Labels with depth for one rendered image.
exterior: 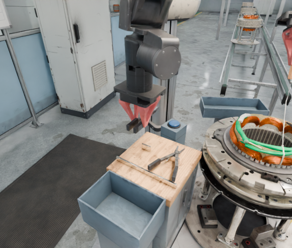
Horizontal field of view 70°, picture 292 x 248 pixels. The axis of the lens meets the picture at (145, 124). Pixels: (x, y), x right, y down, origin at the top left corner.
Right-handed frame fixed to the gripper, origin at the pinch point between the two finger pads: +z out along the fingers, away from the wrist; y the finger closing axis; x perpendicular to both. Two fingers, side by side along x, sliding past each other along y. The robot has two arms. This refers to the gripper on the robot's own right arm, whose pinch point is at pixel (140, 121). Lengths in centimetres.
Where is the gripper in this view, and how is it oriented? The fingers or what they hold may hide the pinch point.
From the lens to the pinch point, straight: 51.5
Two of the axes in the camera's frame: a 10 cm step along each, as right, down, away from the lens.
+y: 8.5, 3.0, -4.3
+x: 5.3, -4.8, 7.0
